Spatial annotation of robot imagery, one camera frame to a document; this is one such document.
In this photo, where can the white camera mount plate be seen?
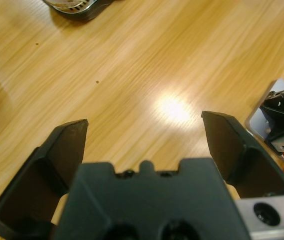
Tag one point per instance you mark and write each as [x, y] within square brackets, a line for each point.
[256, 122]

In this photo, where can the metal drip tray grate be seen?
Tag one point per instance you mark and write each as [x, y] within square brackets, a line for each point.
[94, 13]

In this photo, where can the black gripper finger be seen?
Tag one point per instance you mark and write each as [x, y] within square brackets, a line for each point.
[62, 155]
[234, 152]

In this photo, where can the black bracket with bolts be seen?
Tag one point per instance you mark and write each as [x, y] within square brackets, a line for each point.
[276, 120]

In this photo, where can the clear glass cup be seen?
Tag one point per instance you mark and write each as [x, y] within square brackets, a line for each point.
[64, 2]

